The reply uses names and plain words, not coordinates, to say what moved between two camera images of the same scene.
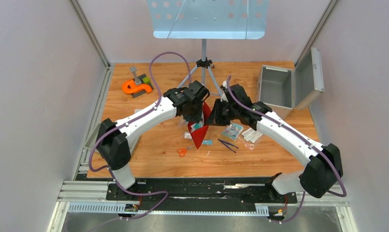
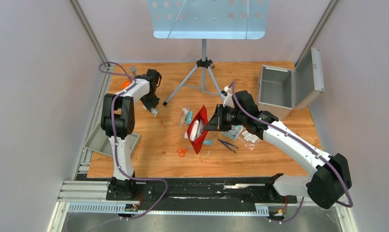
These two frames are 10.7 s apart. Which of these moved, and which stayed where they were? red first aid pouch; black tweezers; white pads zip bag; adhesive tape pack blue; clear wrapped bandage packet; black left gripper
Moved: red first aid pouch; black left gripper
Stayed: black tweezers; clear wrapped bandage packet; adhesive tape pack blue; white pads zip bag
